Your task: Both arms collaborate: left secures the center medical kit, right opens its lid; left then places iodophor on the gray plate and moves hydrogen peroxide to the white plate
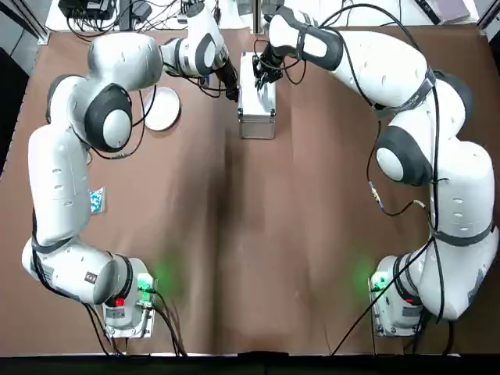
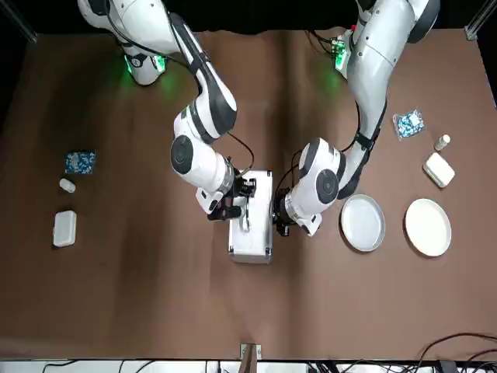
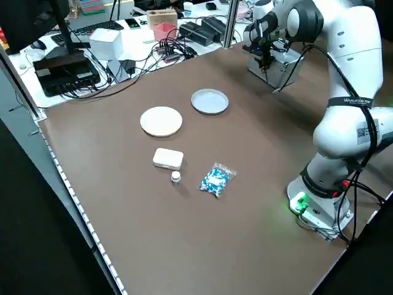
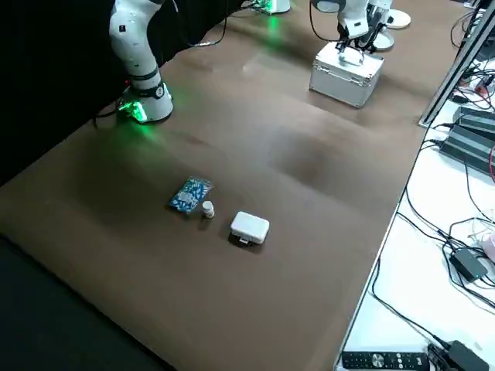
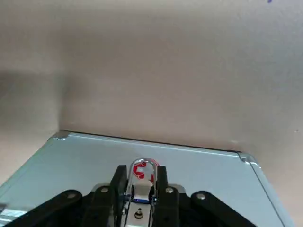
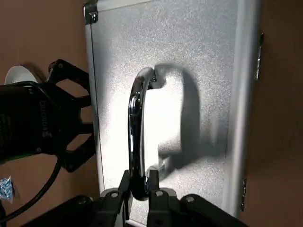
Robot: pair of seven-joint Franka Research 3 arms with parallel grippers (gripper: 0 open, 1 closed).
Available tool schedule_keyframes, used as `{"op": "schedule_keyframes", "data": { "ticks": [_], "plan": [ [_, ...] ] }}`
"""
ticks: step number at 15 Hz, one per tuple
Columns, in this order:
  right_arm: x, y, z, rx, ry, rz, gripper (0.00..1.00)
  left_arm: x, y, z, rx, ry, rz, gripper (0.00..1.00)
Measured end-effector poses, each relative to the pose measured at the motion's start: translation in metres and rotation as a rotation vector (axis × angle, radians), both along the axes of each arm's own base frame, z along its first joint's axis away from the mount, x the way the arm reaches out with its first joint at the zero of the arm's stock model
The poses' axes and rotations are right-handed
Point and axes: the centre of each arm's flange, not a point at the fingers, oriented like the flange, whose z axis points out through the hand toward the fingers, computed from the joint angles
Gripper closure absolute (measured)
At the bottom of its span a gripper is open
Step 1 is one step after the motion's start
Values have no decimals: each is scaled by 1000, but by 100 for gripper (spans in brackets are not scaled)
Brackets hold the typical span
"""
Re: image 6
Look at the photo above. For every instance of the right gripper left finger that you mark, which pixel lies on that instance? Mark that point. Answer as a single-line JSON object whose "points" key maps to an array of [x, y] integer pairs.
{"points": [[111, 208]]}

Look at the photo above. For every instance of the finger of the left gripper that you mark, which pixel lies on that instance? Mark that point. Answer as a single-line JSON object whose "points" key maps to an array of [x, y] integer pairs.
{"points": [[71, 68], [80, 156]]}

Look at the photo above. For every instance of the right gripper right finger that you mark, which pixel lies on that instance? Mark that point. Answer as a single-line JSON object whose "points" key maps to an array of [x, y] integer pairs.
{"points": [[165, 210]]}

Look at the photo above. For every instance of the silver aluminium medical kit case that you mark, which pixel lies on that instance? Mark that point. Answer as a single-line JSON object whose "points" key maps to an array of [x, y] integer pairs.
{"points": [[177, 35]]}

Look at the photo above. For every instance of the round gray plate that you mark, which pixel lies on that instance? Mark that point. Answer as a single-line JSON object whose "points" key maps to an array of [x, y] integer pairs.
{"points": [[16, 74]]}

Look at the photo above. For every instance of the blue white pill bag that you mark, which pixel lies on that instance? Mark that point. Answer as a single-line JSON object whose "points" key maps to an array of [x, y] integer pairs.
{"points": [[6, 189]]}

